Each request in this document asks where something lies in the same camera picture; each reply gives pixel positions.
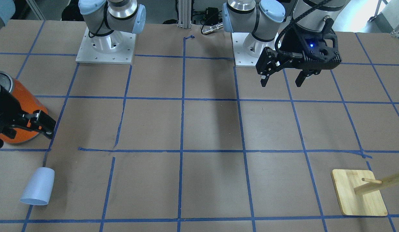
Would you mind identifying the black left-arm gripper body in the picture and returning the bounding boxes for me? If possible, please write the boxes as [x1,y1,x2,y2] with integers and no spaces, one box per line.
[278,26,342,70]

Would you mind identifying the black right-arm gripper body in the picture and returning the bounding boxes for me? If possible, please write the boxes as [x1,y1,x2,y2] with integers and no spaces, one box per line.
[0,85,28,139]

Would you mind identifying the light blue plastic cup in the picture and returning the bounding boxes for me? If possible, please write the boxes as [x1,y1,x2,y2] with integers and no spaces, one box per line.
[19,167,55,206]

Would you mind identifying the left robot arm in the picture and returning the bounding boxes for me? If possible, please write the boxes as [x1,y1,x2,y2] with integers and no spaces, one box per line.
[222,0,348,87]

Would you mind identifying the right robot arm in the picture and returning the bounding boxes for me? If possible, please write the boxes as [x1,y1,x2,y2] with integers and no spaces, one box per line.
[0,0,146,149]

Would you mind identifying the wooden cup rack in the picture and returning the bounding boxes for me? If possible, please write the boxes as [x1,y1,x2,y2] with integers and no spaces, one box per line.
[330,169,399,217]

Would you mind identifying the orange round container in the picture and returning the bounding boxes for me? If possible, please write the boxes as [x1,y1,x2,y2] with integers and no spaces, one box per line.
[0,71,48,148]

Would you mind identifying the aluminium frame post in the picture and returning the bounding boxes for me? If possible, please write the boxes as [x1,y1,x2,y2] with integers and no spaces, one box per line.
[177,0,192,30]

